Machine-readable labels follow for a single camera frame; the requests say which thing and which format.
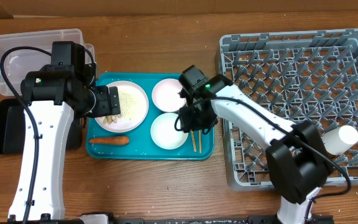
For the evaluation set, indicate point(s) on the black tray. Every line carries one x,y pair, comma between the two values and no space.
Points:
12,127

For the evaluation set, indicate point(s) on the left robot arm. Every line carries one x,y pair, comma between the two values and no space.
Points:
52,98

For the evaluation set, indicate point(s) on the pile of peanut shells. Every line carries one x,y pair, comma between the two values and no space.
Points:
111,119

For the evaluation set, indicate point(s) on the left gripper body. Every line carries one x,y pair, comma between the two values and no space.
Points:
105,104

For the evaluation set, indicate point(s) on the pile of rice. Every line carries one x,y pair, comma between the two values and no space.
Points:
130,103

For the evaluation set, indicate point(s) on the clear plastic bin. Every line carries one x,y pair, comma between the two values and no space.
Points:
17,64

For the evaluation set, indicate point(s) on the white paper cup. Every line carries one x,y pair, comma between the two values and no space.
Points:
339,140

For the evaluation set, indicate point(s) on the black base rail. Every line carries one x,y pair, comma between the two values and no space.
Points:
109,219

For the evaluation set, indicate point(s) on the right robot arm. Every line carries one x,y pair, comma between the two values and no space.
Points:
298,162

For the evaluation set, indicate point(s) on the teal serving tray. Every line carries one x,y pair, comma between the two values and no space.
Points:
141,145

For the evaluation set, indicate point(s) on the white round plate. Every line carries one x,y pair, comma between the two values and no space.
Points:
125,125

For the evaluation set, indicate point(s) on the orange carrot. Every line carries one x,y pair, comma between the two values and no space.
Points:
115,140

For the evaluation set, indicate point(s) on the white bowl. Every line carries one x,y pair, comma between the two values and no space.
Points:
164,134

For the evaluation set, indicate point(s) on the pink bowl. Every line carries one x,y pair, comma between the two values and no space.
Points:
166,95

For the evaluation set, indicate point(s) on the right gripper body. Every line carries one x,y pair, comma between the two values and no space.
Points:
198,119

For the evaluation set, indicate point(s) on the grey dishwasher rack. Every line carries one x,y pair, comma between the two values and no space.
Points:
305,75

